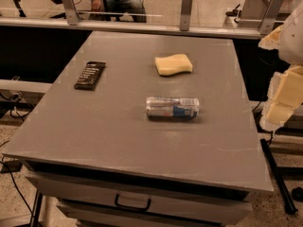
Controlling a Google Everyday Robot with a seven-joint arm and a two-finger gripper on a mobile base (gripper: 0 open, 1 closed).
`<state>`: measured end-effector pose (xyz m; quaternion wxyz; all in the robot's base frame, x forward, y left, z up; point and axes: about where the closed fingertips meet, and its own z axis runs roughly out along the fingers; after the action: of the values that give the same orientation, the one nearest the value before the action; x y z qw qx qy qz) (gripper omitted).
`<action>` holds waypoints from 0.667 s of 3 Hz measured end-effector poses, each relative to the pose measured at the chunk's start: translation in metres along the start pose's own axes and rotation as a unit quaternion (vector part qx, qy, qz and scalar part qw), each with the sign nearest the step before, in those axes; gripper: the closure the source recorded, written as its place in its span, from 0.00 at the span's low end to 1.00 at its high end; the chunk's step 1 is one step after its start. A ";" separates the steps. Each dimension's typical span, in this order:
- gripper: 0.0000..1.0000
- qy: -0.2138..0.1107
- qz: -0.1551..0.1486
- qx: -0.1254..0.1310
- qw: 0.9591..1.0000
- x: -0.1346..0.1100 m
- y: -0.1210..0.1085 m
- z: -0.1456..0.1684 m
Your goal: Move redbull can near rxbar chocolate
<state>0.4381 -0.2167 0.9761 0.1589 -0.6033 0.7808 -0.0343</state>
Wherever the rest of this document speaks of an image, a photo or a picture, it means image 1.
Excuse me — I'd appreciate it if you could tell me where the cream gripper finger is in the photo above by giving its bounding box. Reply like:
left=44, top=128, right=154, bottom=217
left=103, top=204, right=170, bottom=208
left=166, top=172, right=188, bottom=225
left=258, top=26, right=281, bottom=50
left=259, top=65, right=303, bottom=131

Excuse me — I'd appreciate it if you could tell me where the red bull can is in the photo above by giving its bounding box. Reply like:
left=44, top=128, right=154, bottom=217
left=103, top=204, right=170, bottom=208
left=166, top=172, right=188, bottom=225
left=146, top=96, right=200, bottom=118

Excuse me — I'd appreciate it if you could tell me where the black drawer handle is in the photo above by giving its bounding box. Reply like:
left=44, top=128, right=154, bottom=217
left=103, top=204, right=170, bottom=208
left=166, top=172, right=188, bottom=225
left=115, top=194, right=152, bottom=212

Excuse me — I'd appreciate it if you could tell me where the black floor bar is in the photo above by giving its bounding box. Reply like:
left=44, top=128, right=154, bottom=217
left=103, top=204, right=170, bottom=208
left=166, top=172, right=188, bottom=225
left=260, top=139, right=297, bottom=215

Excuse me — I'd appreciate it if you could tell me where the metal rail frame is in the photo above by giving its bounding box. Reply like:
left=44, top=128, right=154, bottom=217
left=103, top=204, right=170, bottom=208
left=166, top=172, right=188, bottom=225
left=0, top=0, right=288, bottom=40

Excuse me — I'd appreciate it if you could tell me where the yellow sponge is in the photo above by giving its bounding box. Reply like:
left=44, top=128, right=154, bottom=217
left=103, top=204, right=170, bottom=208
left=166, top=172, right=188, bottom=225
left=155, top=54, right=193, bottom=77

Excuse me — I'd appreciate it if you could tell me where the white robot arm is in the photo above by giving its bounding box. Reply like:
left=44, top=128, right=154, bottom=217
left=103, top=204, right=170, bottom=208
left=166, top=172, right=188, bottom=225
left=258, top=2, right=303, bottom=131

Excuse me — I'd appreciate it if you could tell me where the black rxbar chocolate bar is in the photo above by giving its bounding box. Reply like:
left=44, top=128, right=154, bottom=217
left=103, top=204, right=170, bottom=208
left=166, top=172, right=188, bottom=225
left=74, top=61, right=106, bottom=91

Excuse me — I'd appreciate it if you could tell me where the seated person in jeans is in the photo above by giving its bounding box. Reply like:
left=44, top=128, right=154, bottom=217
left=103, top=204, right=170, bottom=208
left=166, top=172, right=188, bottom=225
left=90, top=0, right=146, bottom=23

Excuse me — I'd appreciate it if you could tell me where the grey drawer cabinet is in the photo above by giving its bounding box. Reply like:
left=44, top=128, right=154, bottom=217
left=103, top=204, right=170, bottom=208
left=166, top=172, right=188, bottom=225
left=27, top=171, right=252, bottom=227

